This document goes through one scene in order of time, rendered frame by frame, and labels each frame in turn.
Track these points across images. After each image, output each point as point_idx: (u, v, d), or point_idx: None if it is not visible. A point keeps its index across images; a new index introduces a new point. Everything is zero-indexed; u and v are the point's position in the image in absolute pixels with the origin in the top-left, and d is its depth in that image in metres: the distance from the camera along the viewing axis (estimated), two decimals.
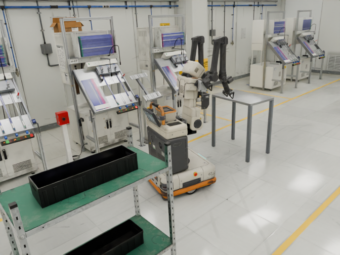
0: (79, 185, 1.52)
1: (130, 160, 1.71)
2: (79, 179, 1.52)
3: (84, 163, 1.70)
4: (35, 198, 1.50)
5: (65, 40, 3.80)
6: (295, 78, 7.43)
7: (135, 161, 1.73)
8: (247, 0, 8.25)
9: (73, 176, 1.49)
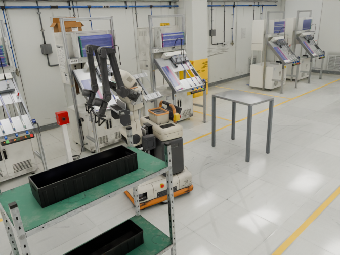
0: (79, 185, 1.52)
1: (130, 160, 1.71)
2: (79, 179, 1.52)
3: (84, 163, 1.70)
4: (35, 198, 1.50)
5: (65, 40, 3.80)
6: (295, 78, 7.43)
7: (135, 161, 1.73)
8: (247, 0, 8.25)
9: (73, 176, 1.49)
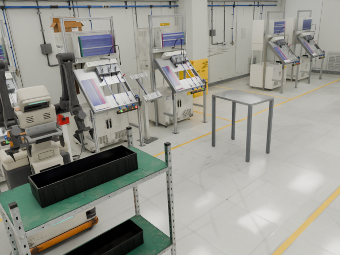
0: (79, 185, 1.52)
1: (130, 160, 1.71)
2: (79, 179, 1.52)
3: (84, 163, 1.70)
4: (35, 198, 1.50)
5: (65, 40, 3.80)
6: (295, 78, 7.43)
7: (135, 161, 1.73)
8: (247, 0, 8.25)
9: (73, 176, 1.49)
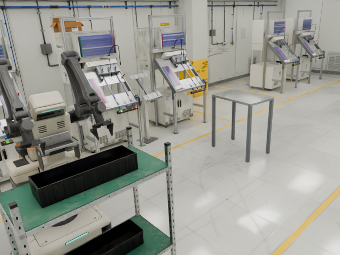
0: (79, 185, 1.52)
1: (130, 160, 1.71)
2: (79, 179, 1.52)
3: (84, 163, 1.70)
4: (35, 198, 1.50)
5: (65, 40, 3.80)
6: (295, 78, 7.43)
7: (135, 161, 1.73)
8: (247, 0, 8.25)
9: (73, 176, 1.49)
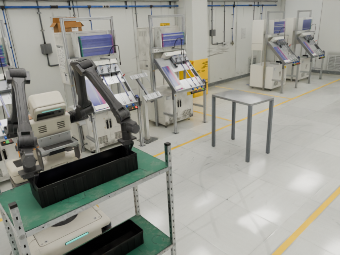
0: (79, 185, 1.52)
1: (130, 160, 1.71)
2: (79, 179, 1.52)
3: (84, 163, 1.70)
4: (35, 198, 1.50)
5: (65, 40, 3.80)
6: (295, 78, 7.43)
7: (135, 161, 1.73)
8: (247, 0, 8.25)
9: (73, 176, 1.49)
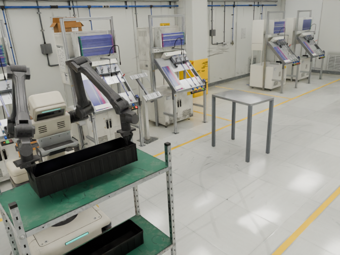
0: (77, 175, 1.50)
1: (130, 151, 1.68)
2: (77, 169, 1.49)
3: (83, 154, 1.68)
4: (33, 189, 1.48)
5: (65, 40, 3.80)
6: (295, 78, 7.43)
7: (135, 152, 1.71)
8: (247, 0, 8.25)
9: (71, 166, 1.47)
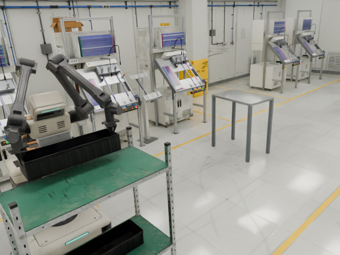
0: (64, 162, 1.64)
1: (113, 140, 1.82)
2: (63, 156, 1.63)
3: (70, 143, 1.82)
4: (23, 174, 1.62)
5: (65, 40, 3.80)
6: (295, 78, 7.43)
7: (118, 141, 1.85)
8: (247, 0, 8.25)
9: (57, 153, 1.61)
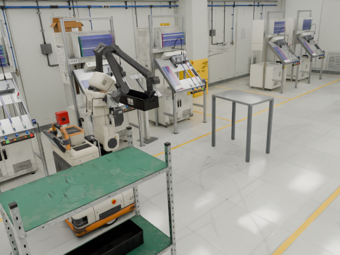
0: (146, 99, 2.91)
1: (129, 91, 3.14)
2: (145, 95, 2.91)
3: (126, 97, 2.88)
4: (150, 109, 2.72)
5: (65, 40, 3.80)
6: (295, 78, 7.43)
7: (127, 92, 3.17)
8: (247, 0, 8.25)
9: None
